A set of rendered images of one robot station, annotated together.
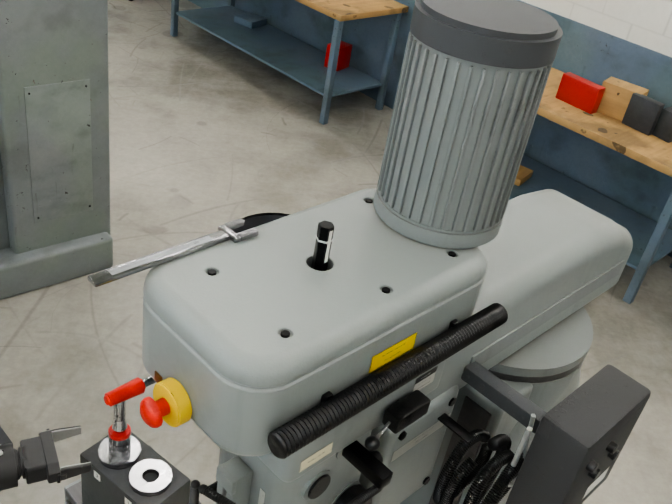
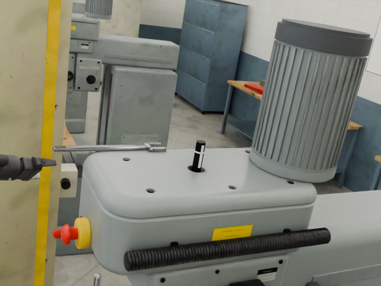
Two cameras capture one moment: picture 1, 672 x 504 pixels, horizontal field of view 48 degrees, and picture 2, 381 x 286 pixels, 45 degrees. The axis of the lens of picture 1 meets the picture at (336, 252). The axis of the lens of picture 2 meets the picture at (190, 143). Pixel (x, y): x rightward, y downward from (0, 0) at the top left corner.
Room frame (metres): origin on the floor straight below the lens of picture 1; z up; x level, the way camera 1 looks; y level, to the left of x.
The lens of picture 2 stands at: (0.01, -0.29, 2.26)
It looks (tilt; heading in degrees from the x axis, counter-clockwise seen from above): 19 degrees down; 21
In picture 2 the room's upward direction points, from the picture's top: 9 degrees clockwise
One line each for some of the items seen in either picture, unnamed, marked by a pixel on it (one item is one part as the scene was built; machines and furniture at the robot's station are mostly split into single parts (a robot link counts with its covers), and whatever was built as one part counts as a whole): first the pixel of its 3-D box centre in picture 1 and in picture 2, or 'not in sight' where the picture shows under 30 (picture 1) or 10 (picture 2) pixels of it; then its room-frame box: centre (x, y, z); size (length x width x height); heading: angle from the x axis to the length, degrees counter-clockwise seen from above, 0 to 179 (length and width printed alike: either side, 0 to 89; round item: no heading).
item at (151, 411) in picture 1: (156, 410); (70, 234); (0.66, 0.18, 1.76); 0.04 x 0.03 x 0.04; 50
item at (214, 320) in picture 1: (319, 305); (196, 202); (0.86, 0.01, 1.81); 0.47 x 0.26 x 0.16; 140
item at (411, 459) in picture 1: (366, 418); not in sight; (1.00, -0.11, 1.47); 0.24 x 0.19 x 0.26; 50
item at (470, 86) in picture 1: (460, 120); (307, 99); (1.04, -0.14, 2.05); 0.20 x 0.20 x 0.32
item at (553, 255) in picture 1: (490, 281); (344, 238); (1.23, -0.31, 1.66); 0.80 x 0.23 x 0.20; 140
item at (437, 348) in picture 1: (401, 368); (236, 245); (0.78, -0.12, 1.79); 0.45 x 0.04 x 0.04; 140
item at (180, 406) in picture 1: (172, 402); (82, 232); (0.67, 0.17, 1.76); 0.06 x 0.02 x 0.06; 50
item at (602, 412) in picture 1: (580, 451); not in sight; (0.86, -0.43, 1.62); 0.20 x 0.09 x 0.21; 140
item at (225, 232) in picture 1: (176, 251); (110, 147); (0.81, 0.20, 1.89); 0.24 x 0.04 x 0.01; 140
